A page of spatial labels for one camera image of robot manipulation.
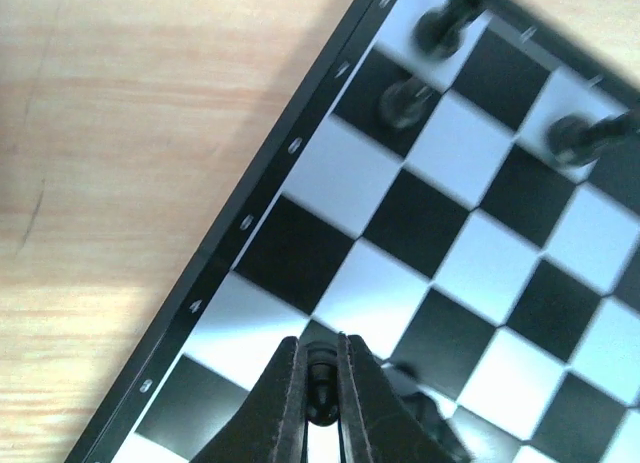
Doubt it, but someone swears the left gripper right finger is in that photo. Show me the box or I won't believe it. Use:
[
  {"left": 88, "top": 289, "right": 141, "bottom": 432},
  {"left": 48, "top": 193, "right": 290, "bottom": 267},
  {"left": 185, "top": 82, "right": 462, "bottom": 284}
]
[{"left": 337, "top": 333, "right": 472, "bottom": 462}]

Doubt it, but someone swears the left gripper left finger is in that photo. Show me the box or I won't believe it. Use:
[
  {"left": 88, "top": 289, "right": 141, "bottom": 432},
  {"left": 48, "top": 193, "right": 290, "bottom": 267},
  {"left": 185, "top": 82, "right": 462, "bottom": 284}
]
[{"left": 192, "top": 336, "right": 307, "bottom": 463}]

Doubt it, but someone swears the black pawn piece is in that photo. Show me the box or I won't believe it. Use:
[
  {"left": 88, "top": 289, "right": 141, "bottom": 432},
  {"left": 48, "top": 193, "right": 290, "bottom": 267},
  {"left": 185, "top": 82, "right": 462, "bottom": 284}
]
[{"left": 378, "top": 77, "right": 435, "bottom": 131}]

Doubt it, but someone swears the black bishop piece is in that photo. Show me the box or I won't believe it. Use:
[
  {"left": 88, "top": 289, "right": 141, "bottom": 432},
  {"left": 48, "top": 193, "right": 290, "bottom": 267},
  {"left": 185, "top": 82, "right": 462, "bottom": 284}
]
[{"left": 546, "top": 107, "right": 639, "bottom": 167}]

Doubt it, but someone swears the black rook piece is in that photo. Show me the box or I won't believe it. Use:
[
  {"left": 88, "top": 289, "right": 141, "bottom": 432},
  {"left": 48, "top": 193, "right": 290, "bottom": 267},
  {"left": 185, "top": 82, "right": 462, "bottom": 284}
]
[{"left": 412, "top": 0, "right": 485, "bottom": 60}]

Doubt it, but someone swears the black and silver chessboard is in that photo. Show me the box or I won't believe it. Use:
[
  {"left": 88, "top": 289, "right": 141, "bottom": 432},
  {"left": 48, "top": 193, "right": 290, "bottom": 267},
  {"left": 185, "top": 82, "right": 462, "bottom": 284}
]
[{"left": 69, "top": 0, "right": 639, "bottom": 462}]

